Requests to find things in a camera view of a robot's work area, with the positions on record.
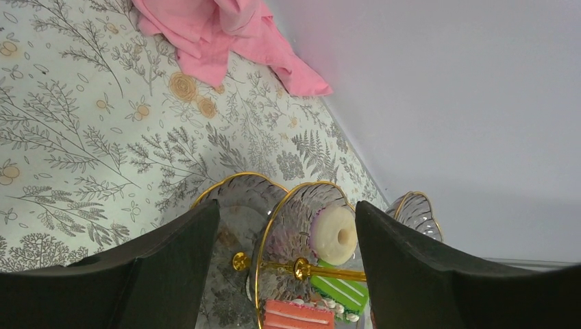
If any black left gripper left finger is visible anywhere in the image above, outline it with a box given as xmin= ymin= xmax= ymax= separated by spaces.
xmin=1 ymin=199 xmax=221 ymax=328

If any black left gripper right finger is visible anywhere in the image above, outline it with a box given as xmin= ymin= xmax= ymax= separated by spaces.
xmin=356 ymin=201 xmax=580 ymax=328

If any green striped cake piece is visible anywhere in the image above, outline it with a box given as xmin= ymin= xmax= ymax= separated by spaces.
xmin=310 ymin=276 xmax=369 ymax=323

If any white glazed donut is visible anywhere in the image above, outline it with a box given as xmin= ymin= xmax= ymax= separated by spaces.
xmin=309 ymin=206 xmax=358 ymax=266

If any three-tier glass cake stand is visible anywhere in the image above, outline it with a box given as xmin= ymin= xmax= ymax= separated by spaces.
xmin=190 ymin=171 xmax=445 ymax=329

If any pink cake slice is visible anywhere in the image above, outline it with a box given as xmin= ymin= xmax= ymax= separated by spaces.
xmin=262 ymin=300 xmax=335 ymax=329

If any pink cloth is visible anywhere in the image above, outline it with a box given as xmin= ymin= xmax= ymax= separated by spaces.
xmin=133 ymin=0 xmax=333 ymax=97

